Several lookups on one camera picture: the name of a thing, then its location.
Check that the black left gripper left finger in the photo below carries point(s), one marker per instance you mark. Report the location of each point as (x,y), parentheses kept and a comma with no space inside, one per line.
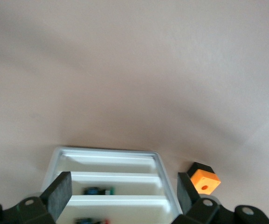
(59,191)

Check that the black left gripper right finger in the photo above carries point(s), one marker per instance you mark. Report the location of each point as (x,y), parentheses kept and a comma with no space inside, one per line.
(186,193)

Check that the green push button black body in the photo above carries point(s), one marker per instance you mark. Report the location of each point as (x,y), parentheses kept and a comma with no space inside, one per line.
(94,191)

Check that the orange button box black base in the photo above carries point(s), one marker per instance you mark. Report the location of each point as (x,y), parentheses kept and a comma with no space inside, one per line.
(204,182)

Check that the white drawer cabinet shell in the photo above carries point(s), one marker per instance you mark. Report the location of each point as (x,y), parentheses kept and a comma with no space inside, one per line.
(108,150)

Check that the brown table cover sheet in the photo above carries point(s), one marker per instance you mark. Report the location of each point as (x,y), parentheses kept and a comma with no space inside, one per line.
(134,70)

